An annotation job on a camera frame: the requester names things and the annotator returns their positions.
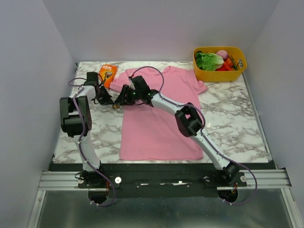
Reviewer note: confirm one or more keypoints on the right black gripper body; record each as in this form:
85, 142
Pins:
127, 94

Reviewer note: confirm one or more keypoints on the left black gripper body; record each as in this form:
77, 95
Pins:
101, 90

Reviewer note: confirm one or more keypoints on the round colourful brooch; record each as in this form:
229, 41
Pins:
116, 106

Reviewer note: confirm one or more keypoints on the pink t-shirt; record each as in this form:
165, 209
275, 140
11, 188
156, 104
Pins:
151, 133

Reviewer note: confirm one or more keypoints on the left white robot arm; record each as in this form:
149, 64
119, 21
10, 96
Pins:
76, 120

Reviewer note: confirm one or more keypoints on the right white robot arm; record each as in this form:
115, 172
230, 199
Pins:
189, 119

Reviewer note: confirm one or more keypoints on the orange razor box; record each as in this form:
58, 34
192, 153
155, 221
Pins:
107, 74

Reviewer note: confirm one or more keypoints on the green toy lettuce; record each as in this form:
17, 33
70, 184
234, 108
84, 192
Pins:
208, 61

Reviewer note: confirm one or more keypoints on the yellow plastic bin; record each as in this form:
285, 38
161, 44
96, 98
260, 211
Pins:
235, 54

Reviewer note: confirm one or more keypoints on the red toy pepper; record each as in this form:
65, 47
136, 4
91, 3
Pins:
224, 68

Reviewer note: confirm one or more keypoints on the pink toy ball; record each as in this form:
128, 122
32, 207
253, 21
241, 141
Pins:
222, 53

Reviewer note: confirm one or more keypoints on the orange toy carrot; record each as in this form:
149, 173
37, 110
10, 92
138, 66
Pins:
229, 64

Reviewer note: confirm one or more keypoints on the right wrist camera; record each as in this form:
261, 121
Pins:
131, 85

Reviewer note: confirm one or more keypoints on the black base frame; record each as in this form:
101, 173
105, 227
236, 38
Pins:
120, 179

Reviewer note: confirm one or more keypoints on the aluminium rail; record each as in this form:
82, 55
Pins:
266, 179

